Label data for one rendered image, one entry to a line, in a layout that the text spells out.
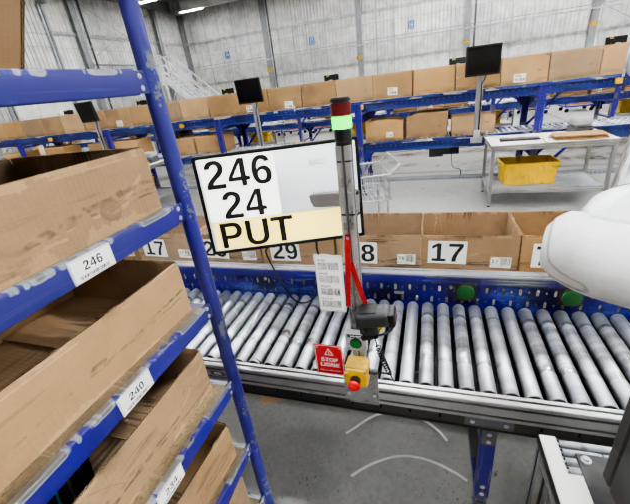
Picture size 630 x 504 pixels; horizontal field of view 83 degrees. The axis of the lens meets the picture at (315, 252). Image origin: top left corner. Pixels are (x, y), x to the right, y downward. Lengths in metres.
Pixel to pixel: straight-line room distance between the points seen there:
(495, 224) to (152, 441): 1.68
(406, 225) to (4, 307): 1.71
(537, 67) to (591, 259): 5.46
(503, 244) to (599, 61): 4.87
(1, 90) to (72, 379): 0.34
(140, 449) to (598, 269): 0.82
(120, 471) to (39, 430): 0.17
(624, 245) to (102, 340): 0.83
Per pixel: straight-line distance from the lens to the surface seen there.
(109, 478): 0.68
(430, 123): 5.81
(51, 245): 0.52
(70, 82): 0.54
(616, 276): 0.79
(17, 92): 0.50
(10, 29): 0.69
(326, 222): 1.11
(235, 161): 1.09
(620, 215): 0.82
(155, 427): 0.72
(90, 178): 0.56
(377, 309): 1.07
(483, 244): 1.66
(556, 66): 6.22
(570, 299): 1.76
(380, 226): 1.94
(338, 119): 0.93
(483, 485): 1.66
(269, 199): 1.09
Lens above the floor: 1.70
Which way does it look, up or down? 25 degrees down
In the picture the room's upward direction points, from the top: 7 degrees counter-clockwise
